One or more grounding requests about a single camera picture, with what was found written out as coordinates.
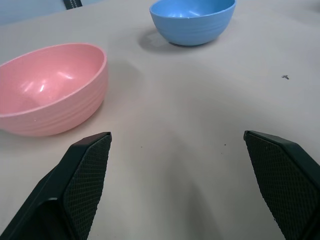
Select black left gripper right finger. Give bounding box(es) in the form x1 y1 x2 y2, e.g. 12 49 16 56
243 130 320 240

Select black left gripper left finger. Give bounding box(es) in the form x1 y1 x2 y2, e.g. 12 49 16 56
0 131 112 240

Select pink plastic bowl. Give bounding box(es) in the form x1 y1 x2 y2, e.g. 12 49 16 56
0 42 109 137

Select blue plastic bowl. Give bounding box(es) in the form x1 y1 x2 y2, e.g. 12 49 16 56
149 0 237 47

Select black perforated strap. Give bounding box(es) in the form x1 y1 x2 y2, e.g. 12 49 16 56
61 0 83 10

